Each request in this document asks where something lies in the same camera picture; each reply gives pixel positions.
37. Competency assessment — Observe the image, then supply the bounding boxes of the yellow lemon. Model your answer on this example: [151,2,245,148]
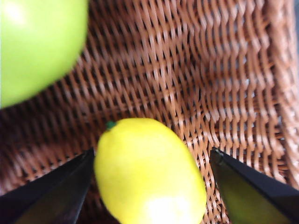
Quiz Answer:
[93,118,207,224]

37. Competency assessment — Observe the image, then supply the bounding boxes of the brown wicker basket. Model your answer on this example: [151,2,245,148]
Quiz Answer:
[0,0,299,224]

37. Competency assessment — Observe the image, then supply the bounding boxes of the green apple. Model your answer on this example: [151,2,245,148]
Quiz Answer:
[0,0,90,109]

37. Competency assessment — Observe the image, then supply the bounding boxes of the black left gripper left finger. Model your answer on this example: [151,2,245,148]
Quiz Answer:
[0,147,95,224]

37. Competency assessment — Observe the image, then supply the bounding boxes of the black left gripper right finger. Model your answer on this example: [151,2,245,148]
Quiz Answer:
[209,148,299,224]

